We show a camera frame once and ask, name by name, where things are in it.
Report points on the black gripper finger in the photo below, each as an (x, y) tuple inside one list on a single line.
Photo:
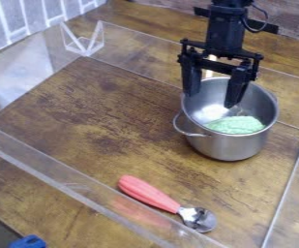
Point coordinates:
[(236, 86), (191, 77)]

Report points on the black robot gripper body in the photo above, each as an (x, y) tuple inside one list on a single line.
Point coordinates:
[(220, 53)]

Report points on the green bumpy toy gourd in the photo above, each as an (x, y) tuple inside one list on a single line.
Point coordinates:
[(236, 125)]

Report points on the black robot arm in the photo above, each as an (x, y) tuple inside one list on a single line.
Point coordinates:
[(231, 2)]

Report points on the silver metal pot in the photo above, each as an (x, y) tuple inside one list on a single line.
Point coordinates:
[(227, 134)]

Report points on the blue object at corner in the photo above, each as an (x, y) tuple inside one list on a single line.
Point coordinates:
[(30, 241)]

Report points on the clear acrylic enclosure wall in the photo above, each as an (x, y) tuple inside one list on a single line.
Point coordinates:
[(94, 90)]

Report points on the red handled metal spoon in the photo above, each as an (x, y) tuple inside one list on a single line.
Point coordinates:
[(197, 217)]

